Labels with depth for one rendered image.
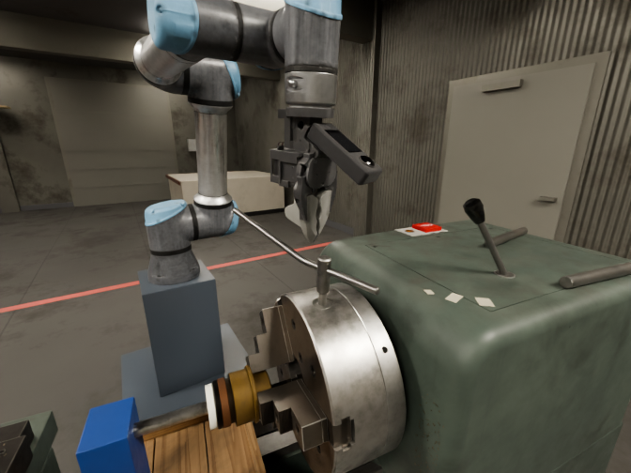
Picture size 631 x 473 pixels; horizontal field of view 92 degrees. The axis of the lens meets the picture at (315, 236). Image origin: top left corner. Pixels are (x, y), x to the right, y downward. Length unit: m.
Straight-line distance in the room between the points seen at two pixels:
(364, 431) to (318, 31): 0.55
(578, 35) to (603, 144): 0.90
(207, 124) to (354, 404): 0.75
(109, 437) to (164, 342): 0.51
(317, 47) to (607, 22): 3.19
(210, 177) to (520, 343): 0.82
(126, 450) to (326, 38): 0.62
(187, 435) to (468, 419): 0.58
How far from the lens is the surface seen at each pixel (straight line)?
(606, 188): 3.38
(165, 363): 1.09
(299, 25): 0.47
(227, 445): 0.80
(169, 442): 0.85
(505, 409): 0.60
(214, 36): 0.51
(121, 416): 0.60
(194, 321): 1.04
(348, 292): 0.57
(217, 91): 0.89
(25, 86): 9.85
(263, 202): 6.87
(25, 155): 9.82
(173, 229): 0.97
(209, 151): 0.93
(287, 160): 0.47
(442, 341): 0.50
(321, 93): 0.46
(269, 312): 0.60
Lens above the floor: 1.50
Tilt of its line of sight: 17 degrees down
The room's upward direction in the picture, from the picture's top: straight up
